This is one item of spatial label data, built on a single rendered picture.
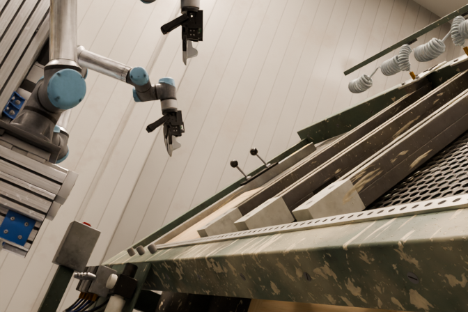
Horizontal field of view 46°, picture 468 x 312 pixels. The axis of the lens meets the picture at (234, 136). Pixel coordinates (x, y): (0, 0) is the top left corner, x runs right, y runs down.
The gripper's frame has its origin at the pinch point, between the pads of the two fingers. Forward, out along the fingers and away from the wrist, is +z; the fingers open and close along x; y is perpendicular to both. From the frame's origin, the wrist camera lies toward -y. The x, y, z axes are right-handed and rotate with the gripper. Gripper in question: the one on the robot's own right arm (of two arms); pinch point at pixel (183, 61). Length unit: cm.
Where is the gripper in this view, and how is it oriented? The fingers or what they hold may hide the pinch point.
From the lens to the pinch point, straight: 213.4
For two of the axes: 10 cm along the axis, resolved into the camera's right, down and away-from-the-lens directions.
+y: 10.0, 0.1, 0.6
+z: -0.1, 10.0, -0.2
